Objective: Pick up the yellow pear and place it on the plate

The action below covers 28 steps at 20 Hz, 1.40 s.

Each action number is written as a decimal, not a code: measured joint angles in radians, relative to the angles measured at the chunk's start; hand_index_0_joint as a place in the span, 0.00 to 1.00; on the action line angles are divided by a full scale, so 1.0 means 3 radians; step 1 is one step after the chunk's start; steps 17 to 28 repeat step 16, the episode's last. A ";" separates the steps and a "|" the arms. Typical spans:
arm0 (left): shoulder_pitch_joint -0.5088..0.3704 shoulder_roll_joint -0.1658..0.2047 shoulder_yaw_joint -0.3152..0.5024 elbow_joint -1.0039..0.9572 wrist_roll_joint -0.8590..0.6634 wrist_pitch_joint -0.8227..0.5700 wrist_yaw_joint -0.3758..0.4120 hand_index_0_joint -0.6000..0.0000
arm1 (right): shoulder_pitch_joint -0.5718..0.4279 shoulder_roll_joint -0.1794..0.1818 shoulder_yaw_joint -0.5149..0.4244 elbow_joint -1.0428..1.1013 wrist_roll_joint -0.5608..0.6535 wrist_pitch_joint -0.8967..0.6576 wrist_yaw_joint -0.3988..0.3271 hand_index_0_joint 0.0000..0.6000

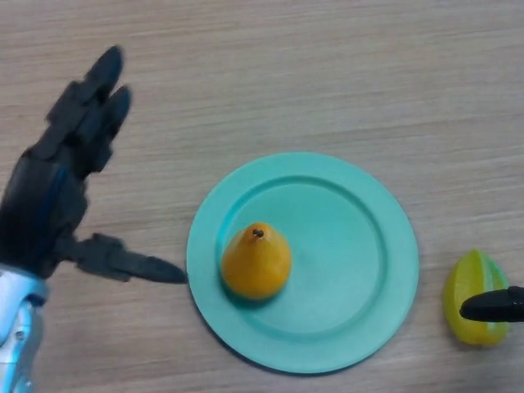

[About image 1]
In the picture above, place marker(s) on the yellow pear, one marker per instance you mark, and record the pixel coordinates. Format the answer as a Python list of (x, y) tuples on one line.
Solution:
[(256, 266)]

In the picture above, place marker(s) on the green round plate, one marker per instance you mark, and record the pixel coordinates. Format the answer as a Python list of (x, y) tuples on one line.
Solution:
[(340, 278)]

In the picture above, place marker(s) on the yellow-green starfruit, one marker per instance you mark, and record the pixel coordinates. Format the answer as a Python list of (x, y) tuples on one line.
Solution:
[(471, 276)]

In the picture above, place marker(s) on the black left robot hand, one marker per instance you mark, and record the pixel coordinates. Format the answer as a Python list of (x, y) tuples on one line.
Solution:
[(41, 204)]

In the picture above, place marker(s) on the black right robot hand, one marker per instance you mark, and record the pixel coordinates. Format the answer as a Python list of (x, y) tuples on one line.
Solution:
[(491, 307)]

